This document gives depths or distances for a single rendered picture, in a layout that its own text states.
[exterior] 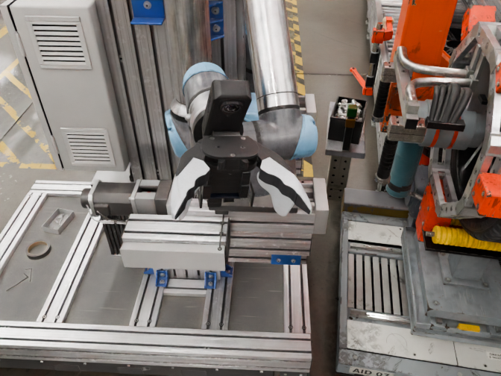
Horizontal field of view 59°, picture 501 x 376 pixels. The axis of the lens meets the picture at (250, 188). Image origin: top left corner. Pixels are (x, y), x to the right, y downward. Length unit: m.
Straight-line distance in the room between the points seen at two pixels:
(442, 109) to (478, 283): 0.85
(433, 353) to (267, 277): 0.65
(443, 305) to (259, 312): 0.65
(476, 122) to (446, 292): 0.68
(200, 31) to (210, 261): 0.55
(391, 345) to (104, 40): 1.38
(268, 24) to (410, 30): 1.05
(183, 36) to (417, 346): 1.37
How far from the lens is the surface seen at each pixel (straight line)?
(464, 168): 1.68
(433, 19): 1.80
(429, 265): 1.87
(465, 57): 1.62
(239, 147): 0.55
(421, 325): 1.77
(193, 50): 0.93
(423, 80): 1.32
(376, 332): 1.81
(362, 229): 2.15
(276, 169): 0.53
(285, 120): 0.76
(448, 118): 1.20
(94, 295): 1.77
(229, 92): 0.51
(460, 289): 1.84
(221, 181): 0.56
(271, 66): 0.79
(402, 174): 1.65
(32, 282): 1.90
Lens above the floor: 1.56
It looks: 40 degrees down
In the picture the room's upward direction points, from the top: straight up
